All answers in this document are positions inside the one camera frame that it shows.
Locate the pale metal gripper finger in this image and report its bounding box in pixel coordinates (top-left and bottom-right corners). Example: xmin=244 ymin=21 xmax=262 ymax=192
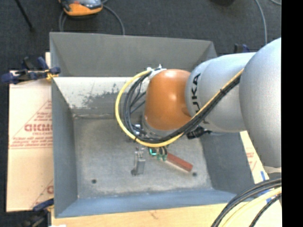
xmin=131 ymin=150 xmax=139 ymax=176
xmin=138 ymin=150 xmax=146 ymax=175

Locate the grey metal bin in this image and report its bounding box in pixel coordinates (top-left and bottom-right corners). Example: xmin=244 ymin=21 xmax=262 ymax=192
xmin=49 ymin=31 xmax=256 ymax=218

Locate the red-brown flat block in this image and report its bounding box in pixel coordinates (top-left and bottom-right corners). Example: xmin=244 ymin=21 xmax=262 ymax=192
xmin=162 ymin=152 xmax=194 ymax=174

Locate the brown cardboard board, red print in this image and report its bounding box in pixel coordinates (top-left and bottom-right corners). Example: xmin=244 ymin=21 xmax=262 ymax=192
xmin=5 ymin=75 xmax=270 ymax=213

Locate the black cylinder on white bracket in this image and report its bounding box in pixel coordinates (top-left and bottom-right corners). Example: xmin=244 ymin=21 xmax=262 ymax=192
xmin=186 ymin=127 xmax=213 ymax=140

